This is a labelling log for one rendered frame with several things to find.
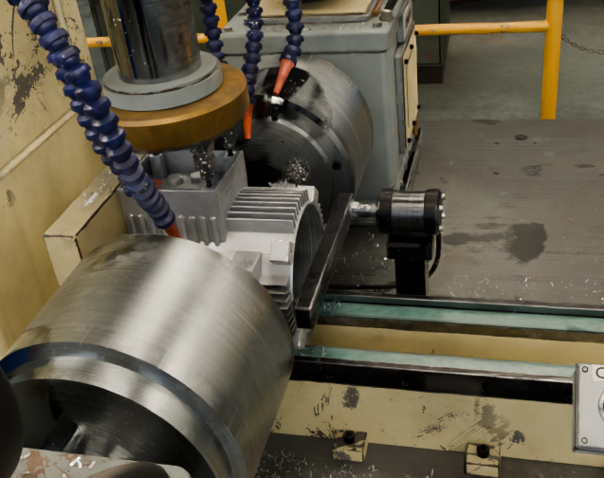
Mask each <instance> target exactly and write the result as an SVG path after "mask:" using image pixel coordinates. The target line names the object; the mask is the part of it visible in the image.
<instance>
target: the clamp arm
mask: <svg viewBox="0 0 604 478"><path fill-rule="evenodd" d="M352 203H353V204H357V203H358V202H354V195H353V194H352V193H340V194H339V197H338V199H337V202H336V204H335V207H334V208H333V211H332V213H331V216H330V218H329V221H328V224H323V227H322V234H323V236H322V238H321V240H320V244H319V247H318V249H317V252H316V254H315V257H314V259H313V262H312V264H311V267H310V269H309V271H308V274H307V276H306V279H305V281H304V284H303V286H302V290H301V293H300V295H299V296H295V297H294V300H293V302H292V303H293V310H294V316H295V318H296V324H297V328H300V329H313V328H314V326H315V324H316V321H317V318H318V315H319V313H320V308H321V306H322V303H323V300H324V297H325V294H326V291H327V288H328V286H329V284H330V281H331V278H332V275H333V272H334V270H335V267H336V264H337V261H338V258H339V254H340V252H341V249H342V246H343V243H344V240H345V237H346V235H347V232H348V229H349V227H350V224H351V221H352V220H353V219H354V218H358V217H357V214H356V213H351V210H352V211H357V206H352ZM352 216H353V217H352Z"/></svg>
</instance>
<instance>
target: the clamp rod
mask: <svg viewBox="0 0 604 478"><path fill-rule="evenodd" d="M352 206H357V211H352V210H351V213H356V214H357V217H361V218H376V203H357V204H353V203H352Z"/></svg>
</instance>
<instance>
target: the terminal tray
mask: <svg viewBox="0 0 604 478"><path fill-rule="evenodd" d="M212 152H213V153H214V155H215V158H216V168H215V169H214V174H215V176H213V179H212V180H211V184H212V187H211V188H208V186H207V183H206V179H205V180H203V179H202V178H201V177H200V173H199V172H197V171H196V170H195V165H194V162H193V159H192V157H193V155H194V154H193V153H191V152H190V150H181V151H176V152H170V153H164V154H158V155H157V156H154V154H151V155H146V156H145V157H144V158H143V159H142V160H141V161H140V162H139V164H141V165H142V166H143V167H144V169H145V171H146V174H147V175H150V176H151V177H152V178H153V179H160V180H161V181H162V185H161V186H159V187H157V189H158V190H159V192H160V193H162V194H163V195H164V197H165V200H166V201H167V202H168V203H169V205H170V209H171V210H172V211H173V212H174V214H175V221H174V222H175V224H176V227H177V229H178V231H179V233H180V236H181V238H182V239H186V240H190V241H192V242H195V243H197V244H200V242H204V244H205V246H206V247H207V246H209V245H210V243H214V244H215V246H216V247H219V246H220V244H221V243H226V239H227V234H228V229H227V223H226V218H229V216H228V211H230V206H232V201H235V196H237V194H238V193H240V191H241V190H242V188H244V187H248V185H247V170H246V164H245V159H244V153H243V151H232V152H233V156H229V154H228V151H219V150H212ZM221 172H222V173H221ZM181 174H182V175H181ZM189 174H191V176H188V175H189ZM219 175H221V179H220V180H219ZM166 176H167V178H168V179H167V180H168V182H167V180H166ZM217 182H218V184H217ZM163 185H164V187H163ZM124 187H125V186H123V185H122V184H120V185H119V187H118V188H117V192H118V196H119V202H120V205H121V209H122V213H123V216H124V219H125V221H126V224H127V228H128V231H129V233H132V234H158V235H167V236H169V235H168V234H167V233H166V232H165V230H162V229H158V228H157V227H156V226H155V223H154V221H153V219H152V218H151V217H150V216H149V214H148V212H146V211H144V210H143V209H142V208H141V207H140V206H139V204H138V203H137V201H136V200H135V199H134V197H133V196H132V197H128V196H126V195H125V193H124V191H123V189H124Z"/></svg>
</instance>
